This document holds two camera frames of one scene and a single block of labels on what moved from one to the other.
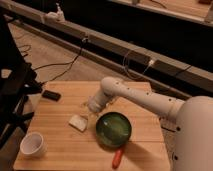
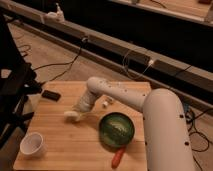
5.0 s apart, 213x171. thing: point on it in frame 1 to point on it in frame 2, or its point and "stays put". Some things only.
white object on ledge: [57, 16] stays put
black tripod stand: [18, 79] stays put
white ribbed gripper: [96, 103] to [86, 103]
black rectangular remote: [52, 95] stays put
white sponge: [78, 122] to [71, 116]
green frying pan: [113, 129] stays put
